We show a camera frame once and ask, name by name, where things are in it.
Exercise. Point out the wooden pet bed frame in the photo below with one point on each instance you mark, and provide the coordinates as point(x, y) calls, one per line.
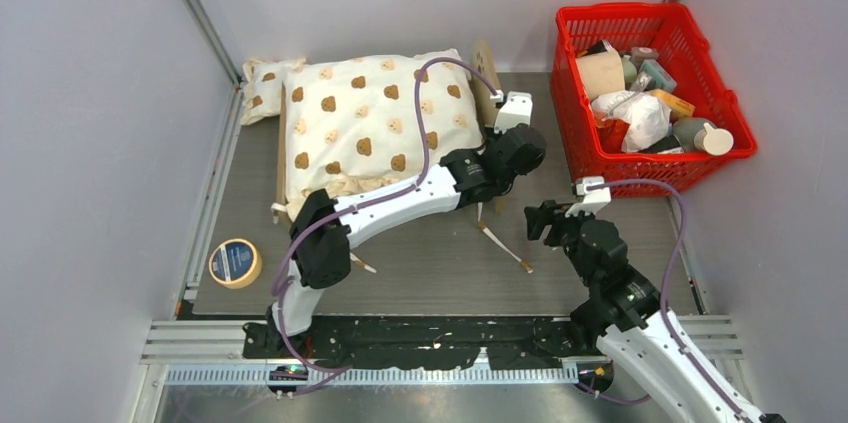
point(487, 82)

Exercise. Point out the tape roll with blue core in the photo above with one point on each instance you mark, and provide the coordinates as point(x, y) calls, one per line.
point(235, 263)

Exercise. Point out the small bear print pillow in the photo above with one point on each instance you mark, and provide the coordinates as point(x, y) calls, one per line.
point(263, 91)

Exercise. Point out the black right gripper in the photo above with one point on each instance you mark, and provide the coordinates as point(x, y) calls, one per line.
point(543, 214)

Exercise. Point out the red plastic basket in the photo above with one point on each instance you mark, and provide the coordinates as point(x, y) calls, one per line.
point(668, 33)

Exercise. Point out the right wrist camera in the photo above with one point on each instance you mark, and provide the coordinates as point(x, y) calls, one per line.
point(592, 195)

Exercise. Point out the yellow box in basket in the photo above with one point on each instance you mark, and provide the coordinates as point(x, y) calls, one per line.
point(679, 108)

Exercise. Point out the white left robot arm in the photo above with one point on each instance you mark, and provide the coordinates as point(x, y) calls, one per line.
point(327, 229)

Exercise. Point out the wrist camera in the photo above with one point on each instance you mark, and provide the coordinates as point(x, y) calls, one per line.
point(592, 195)
point(515, 109)

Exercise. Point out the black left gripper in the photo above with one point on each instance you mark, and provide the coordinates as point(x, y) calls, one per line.
point(493, 139)

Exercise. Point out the aluminium frame rail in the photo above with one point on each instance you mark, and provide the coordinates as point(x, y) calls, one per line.
point(212, 36)

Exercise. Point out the teal box in basket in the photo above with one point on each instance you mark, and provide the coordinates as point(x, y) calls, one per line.
point(659, 77)

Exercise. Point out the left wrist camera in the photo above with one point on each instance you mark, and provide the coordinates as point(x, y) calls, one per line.
point(515, 109)

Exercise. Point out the white crumpled bag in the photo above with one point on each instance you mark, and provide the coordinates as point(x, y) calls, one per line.
point(629, 122)

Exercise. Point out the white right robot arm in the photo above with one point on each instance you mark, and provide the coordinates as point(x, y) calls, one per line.
point(624, 319)

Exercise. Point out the grey bottle with beige cap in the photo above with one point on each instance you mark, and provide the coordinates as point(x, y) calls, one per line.
point(702, 135)

